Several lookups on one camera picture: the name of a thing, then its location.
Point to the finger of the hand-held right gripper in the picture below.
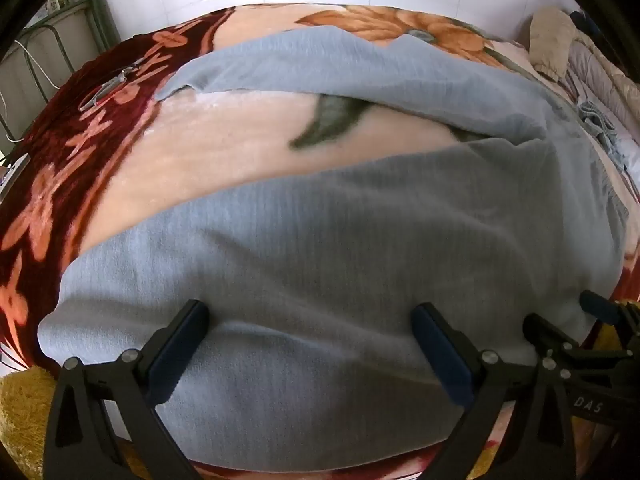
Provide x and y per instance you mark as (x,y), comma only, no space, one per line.
(542,330)
(600,305)

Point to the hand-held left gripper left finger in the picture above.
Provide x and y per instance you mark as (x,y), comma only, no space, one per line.
(170,355)

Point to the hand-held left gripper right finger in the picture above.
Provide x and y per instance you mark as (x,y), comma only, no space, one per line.
(445,360)

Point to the grey-blue pants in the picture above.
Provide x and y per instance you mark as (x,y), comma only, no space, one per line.
(325,260)

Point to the white bed sheet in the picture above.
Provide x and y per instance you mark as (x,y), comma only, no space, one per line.
(631,162)

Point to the yellow fuzzy cloth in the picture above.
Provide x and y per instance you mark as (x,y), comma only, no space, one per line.
(25,410)

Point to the small blue-grey knitted garment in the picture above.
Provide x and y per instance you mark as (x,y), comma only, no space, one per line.
(597,122)

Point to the floral plush blanket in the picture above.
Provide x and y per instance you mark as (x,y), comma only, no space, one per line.
(225,160)

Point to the grey beige quilt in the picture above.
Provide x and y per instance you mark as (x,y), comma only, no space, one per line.
(605,75)

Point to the beige cloth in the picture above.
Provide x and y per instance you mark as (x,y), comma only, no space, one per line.
(552,40)

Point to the metal scissors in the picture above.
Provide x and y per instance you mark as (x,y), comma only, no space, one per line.
(107,87)

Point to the metal bed frame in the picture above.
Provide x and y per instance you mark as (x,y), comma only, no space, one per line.
(97,7)

